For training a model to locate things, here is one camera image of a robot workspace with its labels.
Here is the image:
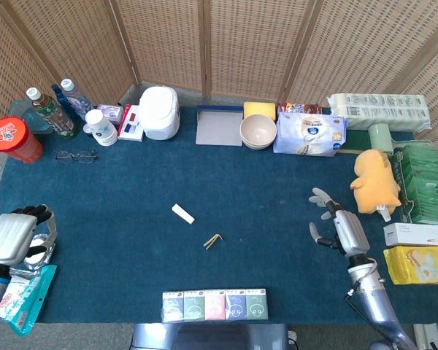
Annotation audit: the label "red canister orange lid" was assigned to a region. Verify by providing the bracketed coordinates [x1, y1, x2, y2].
[0, 116, 44, 164]

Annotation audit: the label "pale yellow paper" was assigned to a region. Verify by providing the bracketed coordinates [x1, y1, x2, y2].
[171, 203, 196, 225]

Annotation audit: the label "grey tray blue rim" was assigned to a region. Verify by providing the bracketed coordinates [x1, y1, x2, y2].
[195, 105, 244, 147]

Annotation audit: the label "woven bamboo folding screen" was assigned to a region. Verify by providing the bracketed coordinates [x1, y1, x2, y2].
[0, 0, 438, 154]

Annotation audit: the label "blue tissue pack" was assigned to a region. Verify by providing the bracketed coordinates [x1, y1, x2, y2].
[162, 290, 185, 323]
[225, 289, 247, 321]

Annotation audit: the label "small white carton box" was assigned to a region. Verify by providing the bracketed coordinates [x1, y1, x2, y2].
[383, 222, 438, 246]

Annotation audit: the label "green sachet display box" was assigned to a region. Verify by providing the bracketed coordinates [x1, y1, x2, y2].
[391, 140, 438, 225]

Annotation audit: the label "green tissue pack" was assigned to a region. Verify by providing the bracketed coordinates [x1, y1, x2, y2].
[245, 288, 269, 320]
[183, 289, 206, 322]

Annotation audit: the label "teal snack bag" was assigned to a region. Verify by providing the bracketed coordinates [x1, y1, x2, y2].
[1, 264, 58, 337]

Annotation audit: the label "clear water bottle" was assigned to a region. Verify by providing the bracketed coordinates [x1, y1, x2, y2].
[61, 78, 94, 123]

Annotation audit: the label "pink tissue pack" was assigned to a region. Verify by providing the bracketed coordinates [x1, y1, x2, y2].
[204, 289, 227, 321]

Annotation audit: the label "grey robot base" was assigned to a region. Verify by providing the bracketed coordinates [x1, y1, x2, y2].
[130, 322, 290, 350]

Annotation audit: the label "brown red snack packet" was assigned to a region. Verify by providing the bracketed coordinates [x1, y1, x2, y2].
[277, 101, 323, 116]

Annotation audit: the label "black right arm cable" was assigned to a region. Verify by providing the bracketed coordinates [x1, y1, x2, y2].
[345, 265, 395, 346]

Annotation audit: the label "dark blue carpet mat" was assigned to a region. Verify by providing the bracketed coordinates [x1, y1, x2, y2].
[0, 105, 438, 325]

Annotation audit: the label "white plush label tag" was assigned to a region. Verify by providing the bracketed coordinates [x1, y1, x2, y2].
[375, 203, 392, 222]

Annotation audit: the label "white green tissue bundle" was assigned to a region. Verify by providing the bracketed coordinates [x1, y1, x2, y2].
[326, 93, 432, 133]

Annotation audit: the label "light blue printed bag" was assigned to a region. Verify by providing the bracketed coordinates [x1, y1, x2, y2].
[272, 112, 347, 158]

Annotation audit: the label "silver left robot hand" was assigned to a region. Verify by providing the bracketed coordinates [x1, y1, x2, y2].
[0, 203, 56, 266]

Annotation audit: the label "green yellow scouring sponge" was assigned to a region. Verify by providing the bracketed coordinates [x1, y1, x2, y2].
[337, 128, 373, 155]

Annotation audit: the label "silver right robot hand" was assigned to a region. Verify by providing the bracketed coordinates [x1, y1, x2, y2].
[308, 187, 372, 258]

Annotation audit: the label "small purple lidded box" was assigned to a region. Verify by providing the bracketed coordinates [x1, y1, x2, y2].
[96, 104, 125, 125]

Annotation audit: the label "yellow wet wipes pack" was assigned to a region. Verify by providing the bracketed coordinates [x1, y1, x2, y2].
[383, 245, 438, 286]

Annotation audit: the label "beige bowl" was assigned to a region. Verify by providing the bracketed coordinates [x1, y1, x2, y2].
[242, 140, 274, 151]
[239, 114, 277, 145]

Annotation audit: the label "thin metal eyeglasses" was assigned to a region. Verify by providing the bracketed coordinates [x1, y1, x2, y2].
[54, 149, 98, 165]

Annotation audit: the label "teal glass dish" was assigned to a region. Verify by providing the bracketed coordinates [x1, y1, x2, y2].
[9, 100, 54, 136]

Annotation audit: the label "silver foil dish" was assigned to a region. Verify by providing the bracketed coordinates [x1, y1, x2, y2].
[23, 233, 56, 273]

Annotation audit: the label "yellow plush toy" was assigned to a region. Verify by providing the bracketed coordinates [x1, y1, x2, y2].
[350, 148, 402, 215]

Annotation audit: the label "green tea bottle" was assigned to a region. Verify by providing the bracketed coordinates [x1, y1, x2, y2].
[26, 87, 80, 140]

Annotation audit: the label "dark blue bottle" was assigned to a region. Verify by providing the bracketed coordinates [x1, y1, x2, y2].
[51, 84, 82, 127]

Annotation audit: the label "yellow paper piece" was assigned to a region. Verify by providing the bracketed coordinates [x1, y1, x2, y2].
[203, 234, 224, 251]

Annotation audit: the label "red white carton box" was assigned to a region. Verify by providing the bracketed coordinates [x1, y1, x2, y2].
[117, 104, 145, 142]

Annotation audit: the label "white paper cup stack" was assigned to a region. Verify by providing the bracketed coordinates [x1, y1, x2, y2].
[85, 109, 118, 147]

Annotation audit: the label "white rice cooker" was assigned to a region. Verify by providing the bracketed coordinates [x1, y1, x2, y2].
[137, 85, 181, 141]

